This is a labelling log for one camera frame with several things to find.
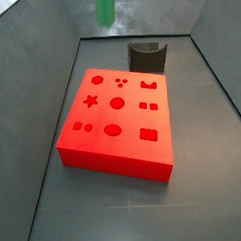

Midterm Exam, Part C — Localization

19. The red block with shaped holes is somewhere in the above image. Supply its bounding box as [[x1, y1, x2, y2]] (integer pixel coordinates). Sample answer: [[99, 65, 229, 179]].
[[57, 69, 174, 182]]

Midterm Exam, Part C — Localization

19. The green star-profile rod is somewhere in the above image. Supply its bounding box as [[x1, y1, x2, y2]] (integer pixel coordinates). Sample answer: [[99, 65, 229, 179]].
[[95, 0, 115, 26]]

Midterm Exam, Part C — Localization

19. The black curved fixture stand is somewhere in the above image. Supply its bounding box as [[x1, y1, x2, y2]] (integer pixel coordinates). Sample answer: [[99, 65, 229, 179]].
[[128, 42, 168, 73]]

